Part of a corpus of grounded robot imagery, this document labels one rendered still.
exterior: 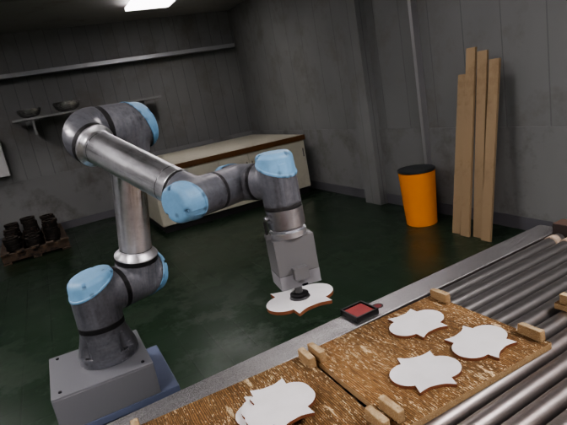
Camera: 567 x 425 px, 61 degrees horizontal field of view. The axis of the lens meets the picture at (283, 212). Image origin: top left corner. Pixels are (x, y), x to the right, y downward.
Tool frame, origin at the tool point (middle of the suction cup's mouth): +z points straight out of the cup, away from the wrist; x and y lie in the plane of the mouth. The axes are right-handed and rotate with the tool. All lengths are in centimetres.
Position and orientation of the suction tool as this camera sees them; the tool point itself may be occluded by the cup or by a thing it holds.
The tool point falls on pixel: (300, 302)
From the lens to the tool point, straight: 102.4
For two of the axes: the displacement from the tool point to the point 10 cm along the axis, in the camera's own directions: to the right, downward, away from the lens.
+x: -3.1, -1.8, 9.3
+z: 1.8, 9.5, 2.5
